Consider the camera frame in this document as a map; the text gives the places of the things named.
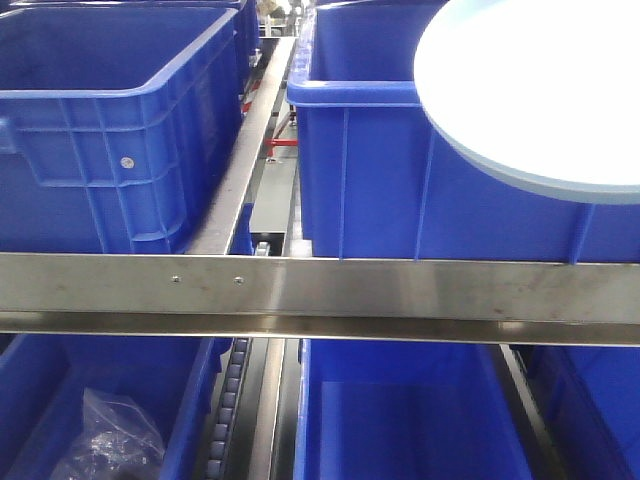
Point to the steel divider rail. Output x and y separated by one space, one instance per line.
216 235

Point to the light blue plate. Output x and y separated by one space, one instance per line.
542 95

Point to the blue bin rear left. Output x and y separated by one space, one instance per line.
245 21

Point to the blue bin upper right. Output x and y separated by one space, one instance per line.
589 398

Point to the roller conveyor track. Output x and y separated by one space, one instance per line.
227 405

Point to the blue bin shelf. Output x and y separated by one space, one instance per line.
378 181
117 123

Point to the blue bin top shelf right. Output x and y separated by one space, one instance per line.
378 181

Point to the upper steel shelf rail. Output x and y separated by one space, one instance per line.
483 302

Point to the clear plastic bag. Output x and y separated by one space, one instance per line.
118 440

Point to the blue bin top shelf left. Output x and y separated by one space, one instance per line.
117 123

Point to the blue bin upper left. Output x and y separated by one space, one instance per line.
78 407

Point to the blue bin upper middle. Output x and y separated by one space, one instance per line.
403 410

